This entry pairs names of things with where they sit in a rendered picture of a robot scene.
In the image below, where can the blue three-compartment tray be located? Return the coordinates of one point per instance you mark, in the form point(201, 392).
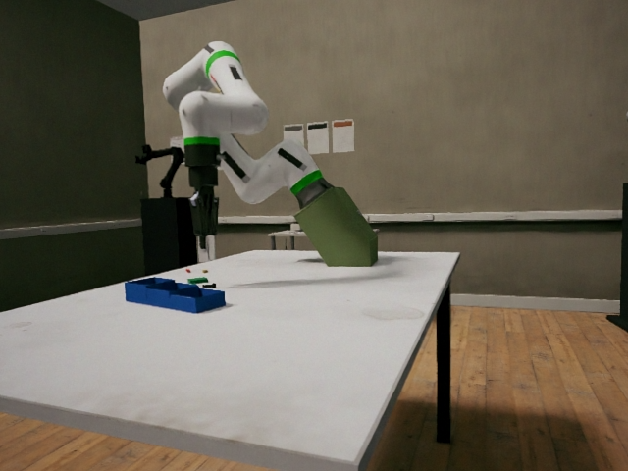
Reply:
point(166, 293)

